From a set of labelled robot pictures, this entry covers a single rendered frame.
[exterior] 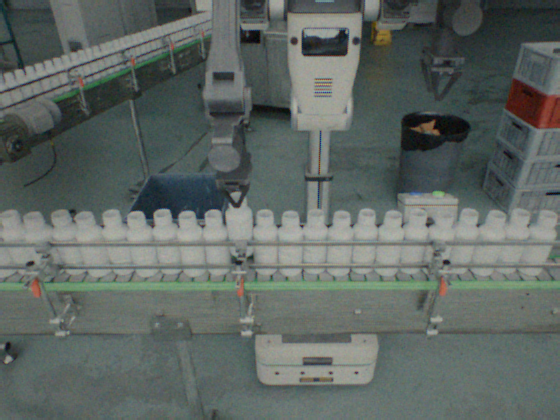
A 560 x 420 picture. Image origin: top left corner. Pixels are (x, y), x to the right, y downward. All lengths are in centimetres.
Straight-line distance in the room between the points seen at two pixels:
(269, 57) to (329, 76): 323
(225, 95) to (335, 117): 74
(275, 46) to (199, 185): 310
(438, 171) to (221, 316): 216
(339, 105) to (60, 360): 176
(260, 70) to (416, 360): 342
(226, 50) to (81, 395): 176
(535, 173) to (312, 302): 249
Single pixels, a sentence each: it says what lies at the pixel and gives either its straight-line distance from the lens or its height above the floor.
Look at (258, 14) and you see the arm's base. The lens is 144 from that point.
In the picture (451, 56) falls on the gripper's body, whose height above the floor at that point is 149.
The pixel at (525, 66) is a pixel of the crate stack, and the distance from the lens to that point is 328.
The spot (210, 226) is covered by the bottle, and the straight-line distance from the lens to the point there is 98.
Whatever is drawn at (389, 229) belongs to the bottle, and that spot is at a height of 114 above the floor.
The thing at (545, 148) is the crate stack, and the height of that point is 52.
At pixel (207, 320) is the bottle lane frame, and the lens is 114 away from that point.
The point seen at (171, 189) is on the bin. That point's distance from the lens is 169.
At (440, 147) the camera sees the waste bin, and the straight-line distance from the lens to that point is 290.
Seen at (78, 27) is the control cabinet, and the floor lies 66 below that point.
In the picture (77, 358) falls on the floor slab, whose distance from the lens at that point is 238.
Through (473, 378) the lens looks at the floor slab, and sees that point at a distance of 224.
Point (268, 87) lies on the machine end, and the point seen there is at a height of 33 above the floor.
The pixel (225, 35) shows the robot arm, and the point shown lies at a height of 155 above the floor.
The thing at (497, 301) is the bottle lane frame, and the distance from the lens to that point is 118.
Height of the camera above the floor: 170
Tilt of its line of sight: 33 degrees down
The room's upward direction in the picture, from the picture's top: straight up
